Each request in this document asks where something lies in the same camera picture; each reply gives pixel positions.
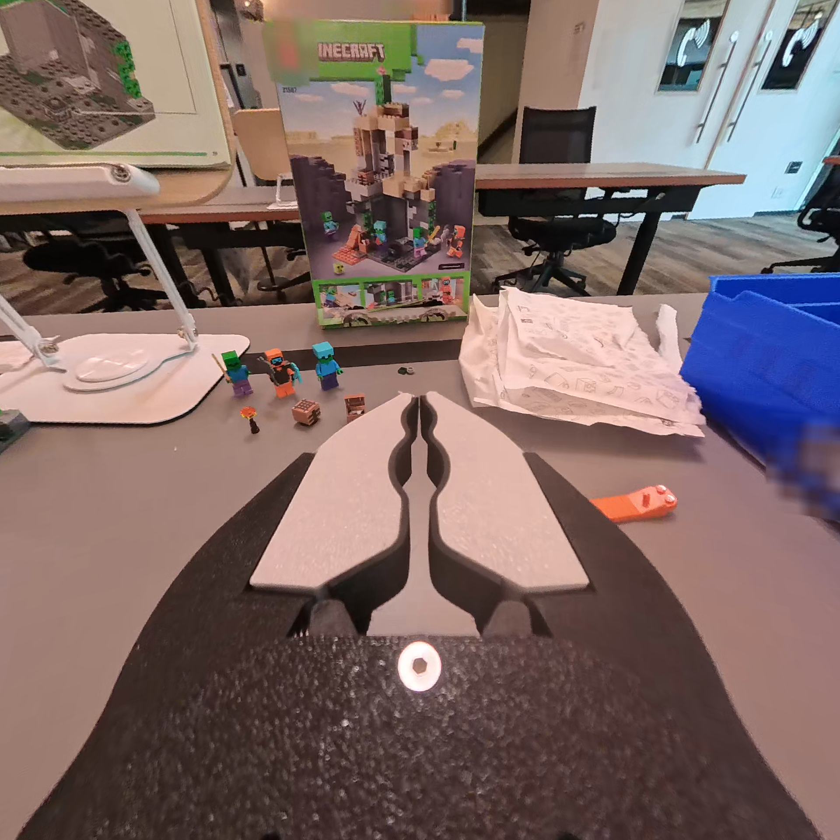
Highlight orange toy minifigure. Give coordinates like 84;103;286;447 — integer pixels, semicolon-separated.
257;348;305;400

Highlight white door with window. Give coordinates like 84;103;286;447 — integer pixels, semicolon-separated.
646;0;749;173
712;0;840;217

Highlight white printed paper bag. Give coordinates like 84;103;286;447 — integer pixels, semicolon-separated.
457;285;709;440

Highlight green toy brick set box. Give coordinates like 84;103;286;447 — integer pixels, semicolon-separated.
262;18;487;330

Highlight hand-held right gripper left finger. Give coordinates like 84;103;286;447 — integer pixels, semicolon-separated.
251;392;421;635

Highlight wooden office table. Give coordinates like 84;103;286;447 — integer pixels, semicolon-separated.
0;189;304;309
472;163;749;298

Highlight black office chair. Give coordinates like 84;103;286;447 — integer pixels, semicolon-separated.
507;105;619;295
761;156;840;275
21;230;151;315

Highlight cyan headed toy minifigure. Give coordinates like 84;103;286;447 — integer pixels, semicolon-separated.
310;340;346;393

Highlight beige rounded wooden board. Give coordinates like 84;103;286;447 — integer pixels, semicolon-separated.
232;108;294;186

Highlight pale green instruction booklet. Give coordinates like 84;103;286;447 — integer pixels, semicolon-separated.
0;0;232;169

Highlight orange brick separator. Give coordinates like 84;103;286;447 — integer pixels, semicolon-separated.
588;483;679;525

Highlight green headed toy minifigure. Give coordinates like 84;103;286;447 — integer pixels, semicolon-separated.
211;349;254;400

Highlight blue plastic bin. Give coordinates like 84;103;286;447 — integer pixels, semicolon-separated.
679;272;840;521

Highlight grey toy brick building model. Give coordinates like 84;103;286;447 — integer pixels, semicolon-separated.
0;407;31;458

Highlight white book stand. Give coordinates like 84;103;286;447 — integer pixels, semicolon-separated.
0;0;252;425

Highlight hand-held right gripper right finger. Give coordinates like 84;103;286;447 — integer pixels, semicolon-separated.
420;391;590;635

